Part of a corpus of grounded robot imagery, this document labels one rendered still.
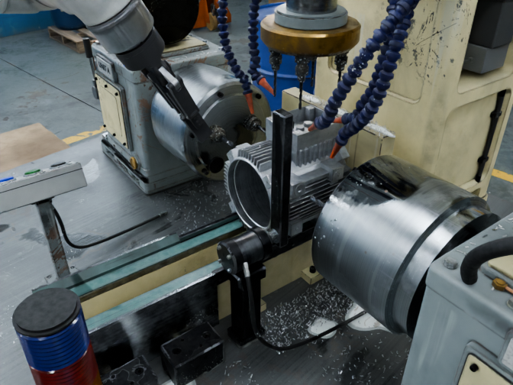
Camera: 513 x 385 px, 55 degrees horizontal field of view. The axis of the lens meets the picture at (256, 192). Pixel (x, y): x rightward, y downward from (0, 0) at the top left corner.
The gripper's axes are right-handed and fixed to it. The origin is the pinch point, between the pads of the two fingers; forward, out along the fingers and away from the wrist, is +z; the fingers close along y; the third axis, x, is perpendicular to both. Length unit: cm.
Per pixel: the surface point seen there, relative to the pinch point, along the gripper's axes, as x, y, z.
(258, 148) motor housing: -6.0, -5.2, 10.4
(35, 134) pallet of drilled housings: 39, 243, 95
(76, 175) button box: 22.5, 14.6, -0.2
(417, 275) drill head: -2.8, -46.0, 10.0
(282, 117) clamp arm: -7.1, -20.7, -5.2
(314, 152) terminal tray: -13.5, -11.3, 16.1
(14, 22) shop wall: -15, 559, 129
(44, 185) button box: 27.9, 14.6, -3.3
